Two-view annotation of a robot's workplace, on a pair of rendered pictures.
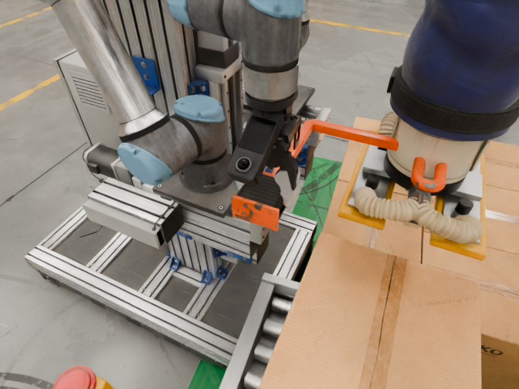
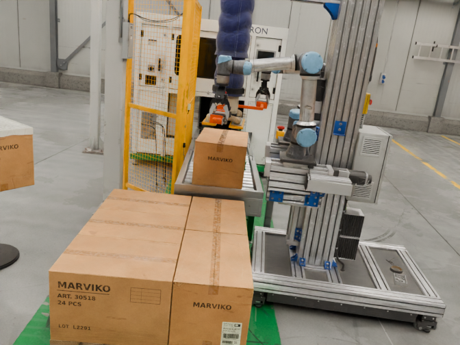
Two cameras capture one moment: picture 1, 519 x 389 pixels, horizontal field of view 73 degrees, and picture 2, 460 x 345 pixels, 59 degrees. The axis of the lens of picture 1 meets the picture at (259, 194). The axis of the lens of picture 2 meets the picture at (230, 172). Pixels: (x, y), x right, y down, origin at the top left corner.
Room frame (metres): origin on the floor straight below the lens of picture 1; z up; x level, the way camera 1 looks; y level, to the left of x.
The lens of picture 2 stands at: (3.39, -1.39, 1.65)
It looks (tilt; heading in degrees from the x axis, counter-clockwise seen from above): 17 degrees down; 158
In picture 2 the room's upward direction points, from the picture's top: 6 degrees clockwise
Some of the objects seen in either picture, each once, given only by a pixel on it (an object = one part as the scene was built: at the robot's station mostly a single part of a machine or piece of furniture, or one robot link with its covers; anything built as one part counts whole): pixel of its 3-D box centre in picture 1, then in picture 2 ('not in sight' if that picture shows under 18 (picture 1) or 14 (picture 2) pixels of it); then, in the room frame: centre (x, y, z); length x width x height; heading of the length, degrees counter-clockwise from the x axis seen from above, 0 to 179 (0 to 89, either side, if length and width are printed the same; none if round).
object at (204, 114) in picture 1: (199, 126); (296, 118); (0.74, 0.15, 1.20); 0.13 x 0.12 x 0.14; 143
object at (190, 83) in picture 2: not in sight; (189, 98); (-1.24, -0.15, 1.05); 1.17 x 0.10 x 2.10; 161
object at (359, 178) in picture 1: (377, 167); (237, 121); (0.65, -0.28, 1.15); 0.34 x 0.10 x 0.05; 156
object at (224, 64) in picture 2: not in sight; (224, 65); (1.14, -0.60, 1.55); 0.09 x 0.08 x 0.11; 70
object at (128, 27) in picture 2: not in sight; (128, 40); (-0.43, -0.95, 1.62); 0.20 x 0.05 x 0.30; 161
